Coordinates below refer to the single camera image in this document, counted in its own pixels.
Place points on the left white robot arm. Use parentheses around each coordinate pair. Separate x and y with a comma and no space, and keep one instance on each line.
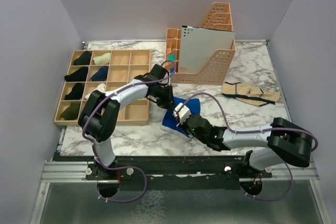
(99,117)

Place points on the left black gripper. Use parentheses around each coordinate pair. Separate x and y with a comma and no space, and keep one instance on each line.
(168,102)

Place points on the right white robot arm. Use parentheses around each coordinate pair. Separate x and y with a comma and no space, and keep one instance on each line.
(279,142)

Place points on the black rolled sock top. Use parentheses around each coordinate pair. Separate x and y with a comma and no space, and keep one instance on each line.
(84,59)

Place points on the grey white folder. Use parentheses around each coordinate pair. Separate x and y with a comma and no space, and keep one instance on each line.
(199,44)

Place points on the peach file organizer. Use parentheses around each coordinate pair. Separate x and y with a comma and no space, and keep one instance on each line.
(218,17)

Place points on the aluminium extrusion rail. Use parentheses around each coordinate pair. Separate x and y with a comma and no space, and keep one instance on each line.
(64,172)

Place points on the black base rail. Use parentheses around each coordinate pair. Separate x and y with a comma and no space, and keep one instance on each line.
(175,173)

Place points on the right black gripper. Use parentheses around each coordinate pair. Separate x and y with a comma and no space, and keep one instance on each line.
(182,126)

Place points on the beige underwear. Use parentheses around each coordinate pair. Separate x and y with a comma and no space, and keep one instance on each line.
(249,94)

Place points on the white rolled sock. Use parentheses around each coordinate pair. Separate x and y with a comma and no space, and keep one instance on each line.
(101,88)

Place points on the pale green rolled sock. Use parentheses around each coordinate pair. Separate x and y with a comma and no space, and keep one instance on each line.
(103,59)

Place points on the navy rolled sock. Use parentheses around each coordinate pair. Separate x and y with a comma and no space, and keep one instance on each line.
(101,74)

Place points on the wooden compartment tray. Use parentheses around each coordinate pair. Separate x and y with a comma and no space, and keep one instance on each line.
(124,65)

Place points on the black rolled sock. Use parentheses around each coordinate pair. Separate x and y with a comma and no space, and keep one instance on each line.
(79,75)
(84,59)
(76,92)

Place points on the blue boxer underwear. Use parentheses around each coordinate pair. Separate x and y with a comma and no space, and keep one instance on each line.
(170,122)

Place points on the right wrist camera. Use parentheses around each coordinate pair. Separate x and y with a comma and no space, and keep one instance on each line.
(181,113)

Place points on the dark green rolled sock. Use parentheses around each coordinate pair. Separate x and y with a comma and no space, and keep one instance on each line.
(71,112)

